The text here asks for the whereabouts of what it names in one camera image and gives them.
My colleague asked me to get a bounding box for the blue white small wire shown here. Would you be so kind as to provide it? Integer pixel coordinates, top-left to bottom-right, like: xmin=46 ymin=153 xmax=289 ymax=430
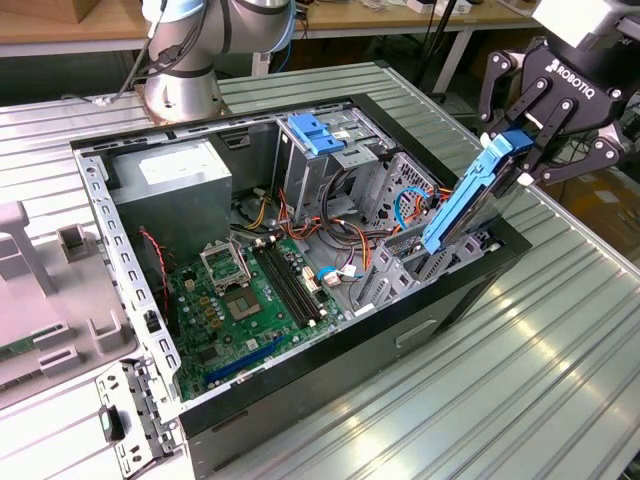
xmin=316 ymin=266 xmax=362 ymax=289

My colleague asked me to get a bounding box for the green motherboard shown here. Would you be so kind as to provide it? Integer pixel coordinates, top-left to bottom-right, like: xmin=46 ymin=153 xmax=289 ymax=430
xmin=167 ymin=233 xmax=354 ymax=401

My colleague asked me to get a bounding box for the hard disk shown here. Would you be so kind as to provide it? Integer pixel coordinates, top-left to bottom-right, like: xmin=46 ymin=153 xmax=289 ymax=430
xmin=420 ymin=129 xmax=535 ymax=257

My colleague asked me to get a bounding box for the black dangling arm cable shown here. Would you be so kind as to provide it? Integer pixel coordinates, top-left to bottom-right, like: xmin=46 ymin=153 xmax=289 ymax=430
xmin=59 ymin=0 xmax=211 ymax=107

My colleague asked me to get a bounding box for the blue plastic drive latch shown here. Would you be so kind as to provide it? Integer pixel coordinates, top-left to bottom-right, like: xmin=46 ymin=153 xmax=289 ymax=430
xmin=288 ymin=114 xmax=347 ymax=157

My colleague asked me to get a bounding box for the metal slot cover bracket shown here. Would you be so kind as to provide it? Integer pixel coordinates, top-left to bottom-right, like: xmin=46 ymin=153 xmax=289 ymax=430
xmin=94 ymin=358 xmax=189 ymax=475

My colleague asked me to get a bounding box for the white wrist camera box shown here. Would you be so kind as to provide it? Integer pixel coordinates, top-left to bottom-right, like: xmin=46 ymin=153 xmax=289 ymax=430
xmin=530 ymin=0 xmax=624 ymax=50

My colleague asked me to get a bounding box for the black tripod stand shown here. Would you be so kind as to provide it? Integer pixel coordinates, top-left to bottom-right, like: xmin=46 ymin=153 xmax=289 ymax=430
xmin=412 ymin=0 xmax=464 ymax=106

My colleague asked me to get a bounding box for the yellow black wire bundle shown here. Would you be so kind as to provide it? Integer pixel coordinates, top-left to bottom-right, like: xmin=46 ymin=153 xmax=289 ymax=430
xmin=233 ymin=187 xmax=274 ymax=233

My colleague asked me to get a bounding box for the blue data wire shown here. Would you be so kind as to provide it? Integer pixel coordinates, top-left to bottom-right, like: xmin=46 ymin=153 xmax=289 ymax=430
xmin=393 ymin=185 xmax=437 ymax=232

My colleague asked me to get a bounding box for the orange red wire bundle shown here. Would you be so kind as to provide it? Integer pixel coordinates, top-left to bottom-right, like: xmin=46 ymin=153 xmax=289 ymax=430
xmin=276 ymin=187 xmax=375 ymax=282

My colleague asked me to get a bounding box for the grey power supply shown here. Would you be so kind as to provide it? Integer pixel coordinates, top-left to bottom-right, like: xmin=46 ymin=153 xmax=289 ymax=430
xmin=106 ymin=138 xmax=235 ymax=261

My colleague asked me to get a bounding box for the green RAM stick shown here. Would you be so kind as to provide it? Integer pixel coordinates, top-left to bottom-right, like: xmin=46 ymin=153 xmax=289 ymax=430
xmin=0 ymin=323 xmax=70 ymax=363

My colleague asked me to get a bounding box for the black teal release latch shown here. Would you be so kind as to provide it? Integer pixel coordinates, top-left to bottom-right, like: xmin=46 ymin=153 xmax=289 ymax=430
xmin=97 ymin=404 xmax=126 ymax=442

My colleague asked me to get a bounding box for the brown cardboard box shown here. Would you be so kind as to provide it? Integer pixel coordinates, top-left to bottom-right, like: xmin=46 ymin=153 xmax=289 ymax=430
xmin=74 ymin=0 xmax=147 ymax=25

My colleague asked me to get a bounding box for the blue expansion slot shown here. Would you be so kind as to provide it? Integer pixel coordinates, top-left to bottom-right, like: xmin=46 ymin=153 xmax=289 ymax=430
xmin=203 ymin=333 xmax=287 ymax=389

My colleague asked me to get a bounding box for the black RAM slot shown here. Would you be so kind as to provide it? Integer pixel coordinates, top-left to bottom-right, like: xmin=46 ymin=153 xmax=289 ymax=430
xmin=263 ymin=237 xmax=324 ymax=324
xmin=252 ymin=240 xmax=312 ymax=330

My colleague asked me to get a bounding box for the black PC case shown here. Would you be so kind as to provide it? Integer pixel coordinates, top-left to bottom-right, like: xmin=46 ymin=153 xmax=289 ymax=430
xmin=69 ymin=60 xmax=533 ymax=475

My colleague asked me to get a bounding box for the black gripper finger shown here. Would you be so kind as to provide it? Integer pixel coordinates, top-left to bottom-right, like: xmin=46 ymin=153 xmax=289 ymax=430
xmin=517 ymin=97 xmax=627 ymax=187
xmin=476 ymin=48 xmax=551 ymax=147

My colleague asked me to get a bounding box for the metal socket cover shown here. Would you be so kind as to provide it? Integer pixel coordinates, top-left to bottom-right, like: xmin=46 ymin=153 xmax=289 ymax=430
xmin=198 ymin=238 xmax=252 ymax=293

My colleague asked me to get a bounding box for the red yellow power wire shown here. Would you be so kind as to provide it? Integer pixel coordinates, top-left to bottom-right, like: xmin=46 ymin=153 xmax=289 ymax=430
xmin=399 ymin=184 xmax=455 ymax=236

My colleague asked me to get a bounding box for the metal disk bay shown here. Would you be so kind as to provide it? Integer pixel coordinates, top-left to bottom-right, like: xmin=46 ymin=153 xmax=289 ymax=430
xmin=349 ymin=151 xmax=503 ymax=317

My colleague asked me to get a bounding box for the red black fan wire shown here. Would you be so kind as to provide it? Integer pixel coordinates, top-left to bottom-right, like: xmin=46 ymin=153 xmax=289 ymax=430
xmin=137 ymin=227 xmax=172 ymax=294

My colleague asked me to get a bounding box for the CPU socket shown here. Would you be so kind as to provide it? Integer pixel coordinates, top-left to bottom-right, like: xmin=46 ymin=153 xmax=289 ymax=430
xmin=221 ymin=286 xmax=267 ymax=325

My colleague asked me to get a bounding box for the flat cardboard box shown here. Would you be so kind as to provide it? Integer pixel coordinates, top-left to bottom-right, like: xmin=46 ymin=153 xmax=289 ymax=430
xmin=537 ymin=167 xmax=640 ymax=262

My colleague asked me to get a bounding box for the grey parts rack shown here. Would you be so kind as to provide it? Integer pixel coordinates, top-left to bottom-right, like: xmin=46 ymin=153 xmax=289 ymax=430
xmin=0 ymin=199 xmax=147 ymax=407

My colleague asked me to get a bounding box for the wooden desk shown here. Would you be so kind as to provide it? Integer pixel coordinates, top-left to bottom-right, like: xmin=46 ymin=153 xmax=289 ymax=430
xmin=0 ymin=0 xmax=151 ymax=59
xmin=293 ymin=0 xmax=546 ymax=96

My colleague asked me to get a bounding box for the metal optical drive cage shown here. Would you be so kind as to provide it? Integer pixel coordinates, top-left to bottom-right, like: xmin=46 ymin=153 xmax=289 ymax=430
xmin=272 ymin=106 xmax=397 ymax=227

